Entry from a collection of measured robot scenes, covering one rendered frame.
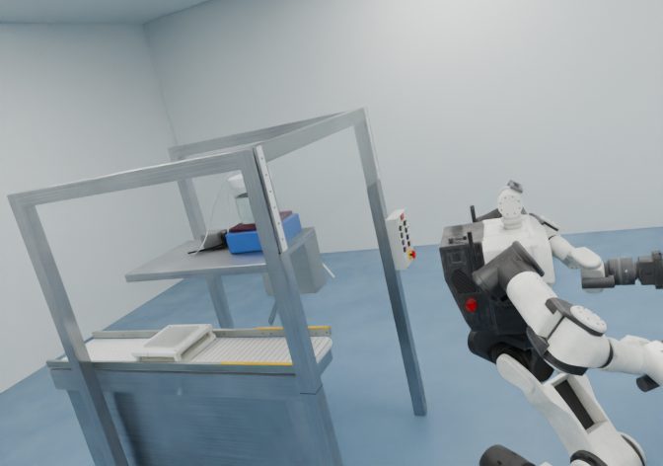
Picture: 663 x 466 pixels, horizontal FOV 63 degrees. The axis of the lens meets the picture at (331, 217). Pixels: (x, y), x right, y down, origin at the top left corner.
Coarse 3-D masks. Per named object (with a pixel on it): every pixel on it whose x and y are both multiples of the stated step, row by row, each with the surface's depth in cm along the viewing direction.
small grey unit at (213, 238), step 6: (222, 228) 212; (204, 234) 209; (210, 234) 207; (216, 234) 206; (222, 234) 207; (210, 240) 208; (216, 240) 207; (222, 240) 208; (204, 246) 210; (210, 246) 209; (222, 246) 208
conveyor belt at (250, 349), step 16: (96, 352) 252; (112, 352) 247; (128, 352) 243; (208, 352) 224; (224, 352) 221; (240, 352) 217; (256, 352) 214; (272, 352) 211; (288, 352) 208; (320, 352) 204; (96, 368) 236
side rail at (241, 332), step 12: (96, 336) 269; (108, 336) 266; (120, 336) 262; (132, 336) 259; (144, 336) 255; (216, 336) 237; (228, 336) 234; (240, 336) 232; (252, 336) 229; (264, 336) 226
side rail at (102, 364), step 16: (112, 368) 229; (128, 368) 225; (144, 368) 221; (160, 368) 217; (176, 368) 214; (192, 368) 210; (208, 368) 207; (224, 368) 203; (240, 368) 200; (256, 368) 197; (272, 368) 194; (288, 368) 191
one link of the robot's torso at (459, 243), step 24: (528, 216) 164; (456, 240) 158; (480, 240) 153; (504, 240) 149; (528, 240) 146; (456, 264) 155; (480, 264) 153; (552, 264) 148; (456, 288) 157; (480, 312) 158; (504, 312) 154
